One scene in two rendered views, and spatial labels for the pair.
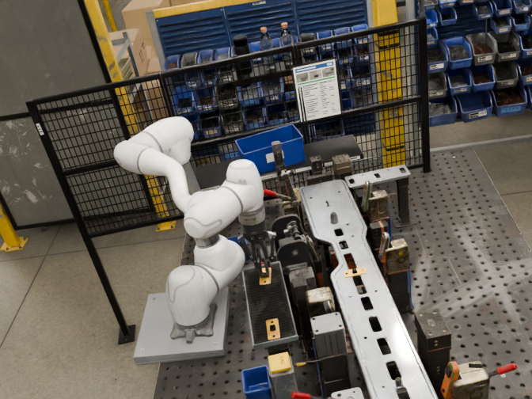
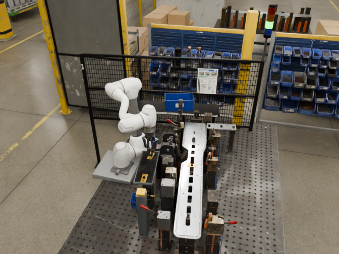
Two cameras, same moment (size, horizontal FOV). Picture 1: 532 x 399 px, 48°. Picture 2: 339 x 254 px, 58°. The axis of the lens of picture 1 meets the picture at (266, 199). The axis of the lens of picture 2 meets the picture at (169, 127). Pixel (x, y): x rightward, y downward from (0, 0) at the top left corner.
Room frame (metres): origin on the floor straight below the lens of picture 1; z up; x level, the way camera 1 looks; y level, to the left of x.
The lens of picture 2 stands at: (-0.25, -0.33, 2.71)
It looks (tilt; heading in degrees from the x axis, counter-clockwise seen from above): 34 degrees down; 7
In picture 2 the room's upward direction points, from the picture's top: straight up
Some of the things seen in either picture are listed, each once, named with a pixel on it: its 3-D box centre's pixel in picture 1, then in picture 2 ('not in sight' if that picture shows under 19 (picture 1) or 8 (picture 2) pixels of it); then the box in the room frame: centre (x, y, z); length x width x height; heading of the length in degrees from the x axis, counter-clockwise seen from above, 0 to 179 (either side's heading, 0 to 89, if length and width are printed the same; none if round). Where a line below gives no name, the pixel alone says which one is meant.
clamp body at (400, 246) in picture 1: (397, 278); (211, 173); (1.78, -0.44, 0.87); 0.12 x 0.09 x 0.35; 91
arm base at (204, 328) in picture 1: (192, 321); (121, 166); (1.88, 0.40, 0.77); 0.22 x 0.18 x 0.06; 172
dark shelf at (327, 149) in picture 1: (270, 165); (177, 108); (2.61, -0.05, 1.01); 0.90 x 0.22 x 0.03; 91
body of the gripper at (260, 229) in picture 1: (255, 230); (150, 135); (1.60, 0.05, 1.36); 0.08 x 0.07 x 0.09; 82
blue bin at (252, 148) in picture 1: (270, 150); (179, 102); (2.61, -0.07, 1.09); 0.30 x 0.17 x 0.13; 99
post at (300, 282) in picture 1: (306, 321); (165, 180); (1.61, -0.06, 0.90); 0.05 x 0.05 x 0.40; 1
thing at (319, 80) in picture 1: (317, 90); (207, 80); (2.73, -0.35, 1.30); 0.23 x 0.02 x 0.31; 91
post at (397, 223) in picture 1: (403, 198); (231, 139); (2.34, -0.64, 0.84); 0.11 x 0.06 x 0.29; 91
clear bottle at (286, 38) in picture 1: (286, 43); (199, 56); (2.82, -0.25, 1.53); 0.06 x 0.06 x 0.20
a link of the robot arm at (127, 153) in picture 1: (135, 155); (113, 89); (2.02, 0.44, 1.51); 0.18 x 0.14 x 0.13; 44
